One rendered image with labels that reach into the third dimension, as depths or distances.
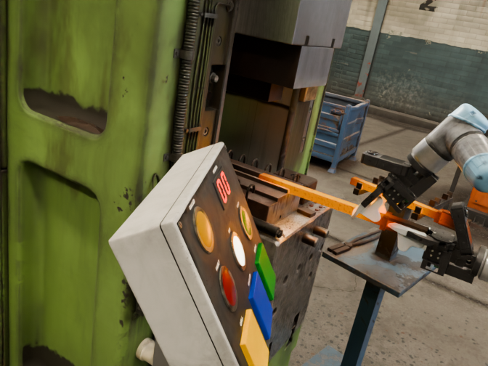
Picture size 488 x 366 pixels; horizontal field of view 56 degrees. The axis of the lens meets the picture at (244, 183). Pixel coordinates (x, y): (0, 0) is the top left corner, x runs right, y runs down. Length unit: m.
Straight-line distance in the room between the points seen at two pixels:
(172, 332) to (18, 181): 0.78
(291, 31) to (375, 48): 8.18
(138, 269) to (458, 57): 8.30
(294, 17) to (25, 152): 0.68
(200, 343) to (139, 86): 0.51
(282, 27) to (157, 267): 0.65
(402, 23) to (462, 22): 0.97
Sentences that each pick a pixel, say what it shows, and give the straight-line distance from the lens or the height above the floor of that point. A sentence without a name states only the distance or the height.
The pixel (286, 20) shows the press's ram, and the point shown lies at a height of 1.41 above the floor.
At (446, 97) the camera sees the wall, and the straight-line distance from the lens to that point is 8.70.
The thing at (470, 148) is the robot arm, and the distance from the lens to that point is 1.01.
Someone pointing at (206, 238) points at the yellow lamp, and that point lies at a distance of 0.55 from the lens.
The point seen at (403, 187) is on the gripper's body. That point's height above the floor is 1.10.
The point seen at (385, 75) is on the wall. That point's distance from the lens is 8.97.
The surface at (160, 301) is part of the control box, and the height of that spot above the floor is 1.10.
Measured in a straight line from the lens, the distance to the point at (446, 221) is 1.53.
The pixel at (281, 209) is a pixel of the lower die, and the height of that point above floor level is 0.95.
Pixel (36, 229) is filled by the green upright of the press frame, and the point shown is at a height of 0.80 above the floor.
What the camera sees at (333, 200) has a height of 1.01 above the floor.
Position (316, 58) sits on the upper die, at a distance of 1.14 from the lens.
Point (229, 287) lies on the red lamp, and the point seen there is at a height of 1.09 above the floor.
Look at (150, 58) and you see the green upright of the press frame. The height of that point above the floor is 1.31.
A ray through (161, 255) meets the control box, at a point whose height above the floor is 1.16.
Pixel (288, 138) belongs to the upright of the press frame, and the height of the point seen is 1.06.
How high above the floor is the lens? 1.42
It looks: 20 degrees down
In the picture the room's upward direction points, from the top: 10 degrees clockwise
